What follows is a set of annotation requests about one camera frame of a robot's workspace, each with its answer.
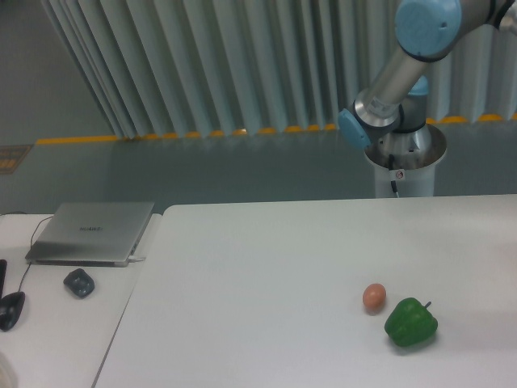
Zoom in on black device at left edge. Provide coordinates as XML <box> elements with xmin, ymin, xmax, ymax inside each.
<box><xmin>0</xmin><ymin>259</ymin><xmax>7</xmax><ymax>298</ymax></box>

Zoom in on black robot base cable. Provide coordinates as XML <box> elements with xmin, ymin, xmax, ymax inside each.
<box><xmin>388</xmin><ymin>153</ymin><xmax>401</xmax><ymax>199</ymax></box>

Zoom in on black computer mouse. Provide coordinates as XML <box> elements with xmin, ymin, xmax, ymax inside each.
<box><xmin>0</xmin><ymin>291</ymin><xmax>26</xmax><ymax>332</ymax></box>

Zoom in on green bell pepper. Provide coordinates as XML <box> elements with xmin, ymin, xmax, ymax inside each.
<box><xmin>384</xmin><ymin>297</ymin><xmax>439</xmax><ymax>348</ymax></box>

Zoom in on silver closed laptop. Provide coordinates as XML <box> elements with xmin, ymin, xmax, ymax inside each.
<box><xmin>26</xmin><ymin>202</ymin><xmax>154</xmax><ymax>267</ymax></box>

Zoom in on white cylindrical robot pedestal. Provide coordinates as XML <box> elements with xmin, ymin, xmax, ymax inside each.
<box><xmin>364</xmin><ymin>124</ymin><xmax>447</xmax><ymax>198</ymax></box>

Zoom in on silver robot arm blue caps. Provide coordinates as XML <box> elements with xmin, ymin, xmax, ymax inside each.
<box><xmin>337</xmin><ymin>1</ymin><xmax>516</xmax><ymax>171</ymax></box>

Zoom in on brown egg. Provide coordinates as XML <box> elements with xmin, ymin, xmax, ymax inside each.
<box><xmin>362</xmin><ymin>283</ymin><xmax>387</xmax><ymax>314</ymax></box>

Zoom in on black laptop power cable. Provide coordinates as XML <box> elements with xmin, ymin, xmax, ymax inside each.
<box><xmin>15</xmin><ymin>214</ymin><xmax>54</xmax><ymax>293</ymax></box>

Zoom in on pleated grey curtain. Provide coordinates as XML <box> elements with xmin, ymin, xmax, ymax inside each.
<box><xmin>40</xmin><ymin>0</ymin><xmax>517</xmax><ymax>141</ymax></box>

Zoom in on white usb plug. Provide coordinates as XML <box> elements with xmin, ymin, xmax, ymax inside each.
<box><xmin>128</xmin><ymin>255</ymin><xmax>146</xmax><ymax>263</ymax></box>

